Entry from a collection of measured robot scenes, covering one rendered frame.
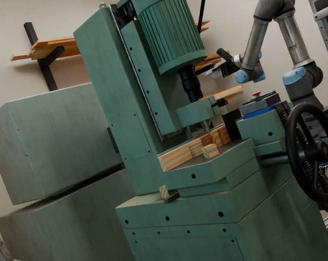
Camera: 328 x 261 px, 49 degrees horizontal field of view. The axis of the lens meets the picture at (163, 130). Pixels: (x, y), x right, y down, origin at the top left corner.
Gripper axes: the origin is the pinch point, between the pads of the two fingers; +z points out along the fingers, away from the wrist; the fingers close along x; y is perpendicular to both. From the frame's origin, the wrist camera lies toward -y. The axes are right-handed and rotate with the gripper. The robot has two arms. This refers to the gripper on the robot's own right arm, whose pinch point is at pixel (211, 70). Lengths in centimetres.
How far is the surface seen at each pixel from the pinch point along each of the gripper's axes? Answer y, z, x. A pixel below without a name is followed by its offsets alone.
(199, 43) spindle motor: -13, -66, -87
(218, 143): 20, -62, -96
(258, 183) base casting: 34, -74, -101
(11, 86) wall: -66, 177, -40
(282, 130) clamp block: 22, -84, -92
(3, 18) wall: -127, 177, -14
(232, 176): 26, -74, -111
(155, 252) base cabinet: 46, -33, -119
